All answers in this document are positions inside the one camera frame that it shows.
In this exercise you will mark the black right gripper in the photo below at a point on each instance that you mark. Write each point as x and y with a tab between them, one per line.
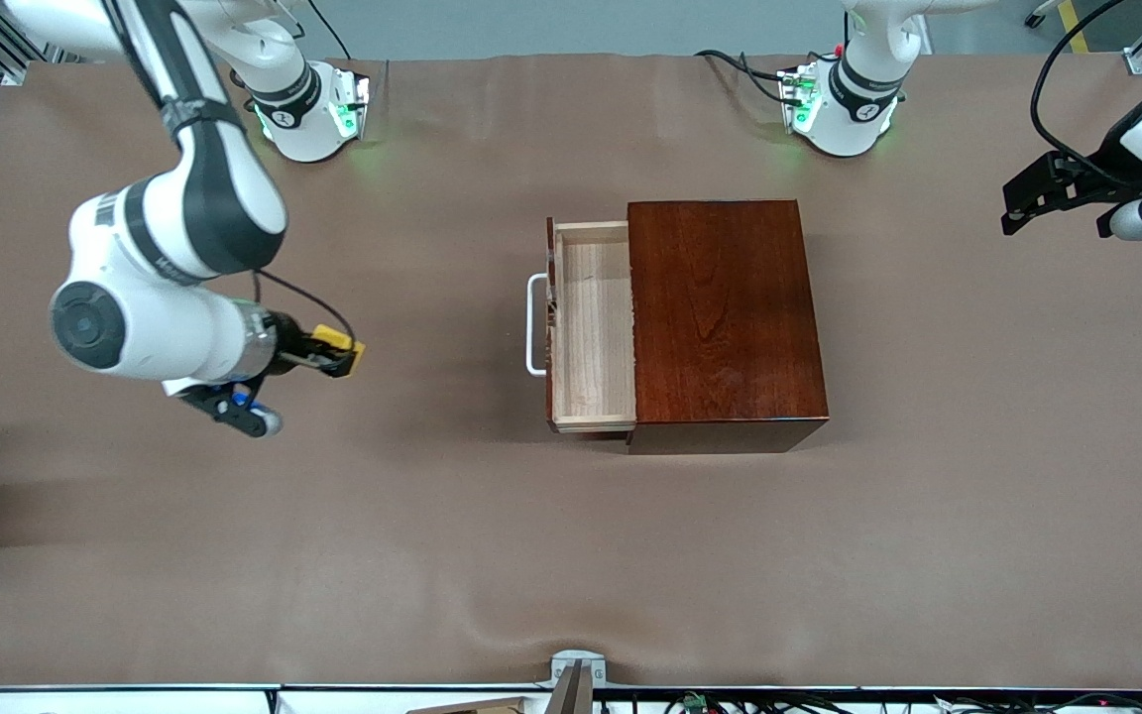
285	342

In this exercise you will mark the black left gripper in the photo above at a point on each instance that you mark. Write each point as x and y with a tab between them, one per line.
1102	175

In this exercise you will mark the yellow wooden block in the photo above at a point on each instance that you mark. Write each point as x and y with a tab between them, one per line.
333	335

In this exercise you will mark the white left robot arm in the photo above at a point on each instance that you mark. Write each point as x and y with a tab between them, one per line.
849	109

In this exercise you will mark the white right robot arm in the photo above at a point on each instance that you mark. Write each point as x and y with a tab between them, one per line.
165	327

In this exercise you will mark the yellow floor tape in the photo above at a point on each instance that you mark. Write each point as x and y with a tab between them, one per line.
1075	28

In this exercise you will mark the brown table cover sheet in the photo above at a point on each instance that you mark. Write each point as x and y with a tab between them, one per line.
333	545

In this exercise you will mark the grey caster leg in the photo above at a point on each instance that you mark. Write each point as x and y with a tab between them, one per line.
1042	12

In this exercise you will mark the dark brown wooden cabinet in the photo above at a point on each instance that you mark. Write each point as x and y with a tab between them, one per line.
730	327

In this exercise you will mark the light wooden board piece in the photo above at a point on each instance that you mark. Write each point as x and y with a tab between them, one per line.
477	707

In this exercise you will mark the white table edge strip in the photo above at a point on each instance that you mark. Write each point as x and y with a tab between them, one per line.
135	704

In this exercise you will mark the grey metal bracket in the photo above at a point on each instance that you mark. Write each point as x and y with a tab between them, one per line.
579	658

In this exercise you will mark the brown stand post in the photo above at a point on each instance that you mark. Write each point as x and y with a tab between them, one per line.
571	694

